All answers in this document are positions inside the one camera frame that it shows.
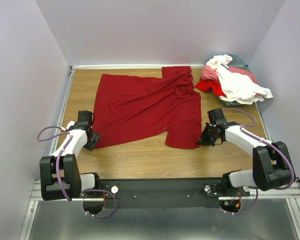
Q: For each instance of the white t shirt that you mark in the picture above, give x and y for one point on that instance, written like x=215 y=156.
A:
x=237 y=87

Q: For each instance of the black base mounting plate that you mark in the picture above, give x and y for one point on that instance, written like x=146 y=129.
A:
x=161 y=193

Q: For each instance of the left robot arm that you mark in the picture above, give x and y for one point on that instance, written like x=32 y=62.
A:
x=60 y=177

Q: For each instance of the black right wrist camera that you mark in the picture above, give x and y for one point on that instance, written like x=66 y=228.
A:
x=216 y=117

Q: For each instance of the aluminium frame extrusion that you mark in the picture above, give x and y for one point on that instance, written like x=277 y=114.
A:
x=291 y=193

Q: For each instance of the dark red t shirt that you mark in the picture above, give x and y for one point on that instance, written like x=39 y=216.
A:
x=130 y=108

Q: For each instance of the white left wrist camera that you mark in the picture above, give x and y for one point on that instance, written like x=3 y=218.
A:
x=68 y=126

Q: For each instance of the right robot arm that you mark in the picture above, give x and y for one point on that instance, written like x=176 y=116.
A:
x=271 y=165

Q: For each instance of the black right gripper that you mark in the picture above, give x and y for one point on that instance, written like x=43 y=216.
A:
x=203 y=140

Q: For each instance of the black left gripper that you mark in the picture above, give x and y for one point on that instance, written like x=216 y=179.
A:
x=89 y=145

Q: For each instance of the pink t shirt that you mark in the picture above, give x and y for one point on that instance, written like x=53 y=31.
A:
x=209 y=74

